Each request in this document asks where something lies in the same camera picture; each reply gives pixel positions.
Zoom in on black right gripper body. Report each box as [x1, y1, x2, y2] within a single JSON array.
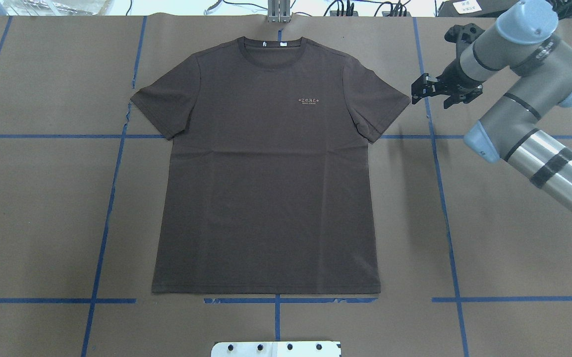
[[436, 59, 483, 102]]

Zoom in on brown t-shirt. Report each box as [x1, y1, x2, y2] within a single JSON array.
[[130, 37, 410, 295]]

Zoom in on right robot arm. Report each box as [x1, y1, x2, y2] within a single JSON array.
[[411, 0, 572, 212]]

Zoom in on black box with label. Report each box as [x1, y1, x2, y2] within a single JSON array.
[[436, 0, 517, 18]]

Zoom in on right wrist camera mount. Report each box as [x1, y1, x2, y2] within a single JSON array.
[[443, 23, 485, 58]]

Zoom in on background cables and plugs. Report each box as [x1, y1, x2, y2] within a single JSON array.
[[204, 0, 413, 17]]

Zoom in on aluminium profile post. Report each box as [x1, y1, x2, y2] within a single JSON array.
[[267, 0, 292, 23]]

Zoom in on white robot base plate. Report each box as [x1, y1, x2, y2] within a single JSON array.
[[211, 341, 342, 357]]

